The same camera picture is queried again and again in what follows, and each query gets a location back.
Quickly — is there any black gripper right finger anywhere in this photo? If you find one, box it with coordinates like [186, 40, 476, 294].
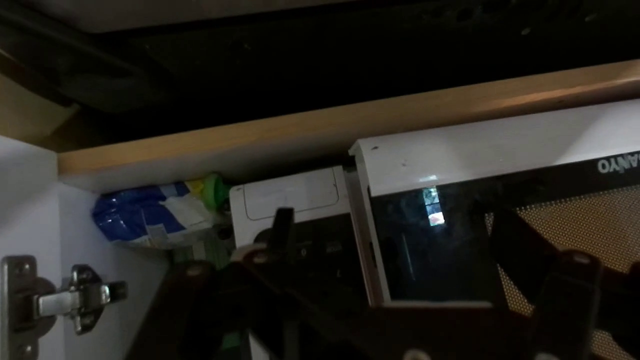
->
[490, 205, 640, 360]

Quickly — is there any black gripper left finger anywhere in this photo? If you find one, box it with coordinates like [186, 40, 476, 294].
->
[126, 205, 324, 360]

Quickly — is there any microwave door with dark window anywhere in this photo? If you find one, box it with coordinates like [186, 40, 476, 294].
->
[346, 97, 640, 360]

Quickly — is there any white microwave body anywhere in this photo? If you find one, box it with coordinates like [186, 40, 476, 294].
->
[229, 163, 377, 307]

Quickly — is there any white cabinet door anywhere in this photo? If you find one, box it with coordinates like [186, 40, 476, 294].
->
[0, 134, 65, 360]

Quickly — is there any green cardboard box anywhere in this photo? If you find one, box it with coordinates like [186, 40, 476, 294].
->
[190, 223, 236, 269]

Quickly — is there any green yellow small object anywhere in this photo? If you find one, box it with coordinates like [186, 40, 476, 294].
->
[184, 171, 232, 216]

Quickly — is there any blue white plastic package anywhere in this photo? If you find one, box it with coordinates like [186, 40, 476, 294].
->
[90, 181, 227, 253]

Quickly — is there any metal cabinet hinge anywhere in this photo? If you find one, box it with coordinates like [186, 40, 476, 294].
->
[0, 253, 131, 360]

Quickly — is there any wooden shelf board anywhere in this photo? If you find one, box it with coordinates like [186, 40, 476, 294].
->
[57, 58, 640, 196]

